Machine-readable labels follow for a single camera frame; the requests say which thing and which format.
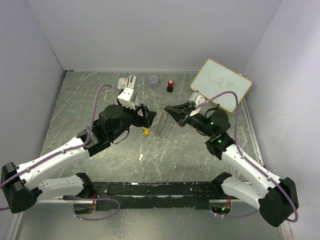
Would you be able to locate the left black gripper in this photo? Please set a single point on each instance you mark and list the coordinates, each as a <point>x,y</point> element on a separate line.
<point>142,120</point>

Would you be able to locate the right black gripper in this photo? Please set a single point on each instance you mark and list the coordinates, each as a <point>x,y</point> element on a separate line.
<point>183,109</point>

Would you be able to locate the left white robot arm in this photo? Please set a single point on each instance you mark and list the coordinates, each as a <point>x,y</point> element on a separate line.
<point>25,184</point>

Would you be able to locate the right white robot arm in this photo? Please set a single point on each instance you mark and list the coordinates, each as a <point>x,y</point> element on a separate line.
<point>274,197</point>

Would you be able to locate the white stapler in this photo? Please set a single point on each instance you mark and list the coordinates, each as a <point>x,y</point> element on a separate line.
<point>131,82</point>

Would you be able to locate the clear plastic clip jar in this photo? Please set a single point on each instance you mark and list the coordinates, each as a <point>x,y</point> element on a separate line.
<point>153,81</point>

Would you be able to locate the green white staple box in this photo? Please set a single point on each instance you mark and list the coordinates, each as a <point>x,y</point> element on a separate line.
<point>122,83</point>

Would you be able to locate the white framed whiteboard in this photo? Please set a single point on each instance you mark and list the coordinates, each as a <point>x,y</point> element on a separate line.
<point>214,78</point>

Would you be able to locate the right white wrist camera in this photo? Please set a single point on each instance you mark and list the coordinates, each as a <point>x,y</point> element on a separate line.
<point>196,101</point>

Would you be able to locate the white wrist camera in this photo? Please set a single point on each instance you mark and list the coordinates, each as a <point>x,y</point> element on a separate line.
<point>127,97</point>
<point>196,101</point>

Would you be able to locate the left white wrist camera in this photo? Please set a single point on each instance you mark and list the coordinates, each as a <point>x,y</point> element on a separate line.
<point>127,97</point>

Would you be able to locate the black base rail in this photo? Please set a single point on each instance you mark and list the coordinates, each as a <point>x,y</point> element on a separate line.
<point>148,195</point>

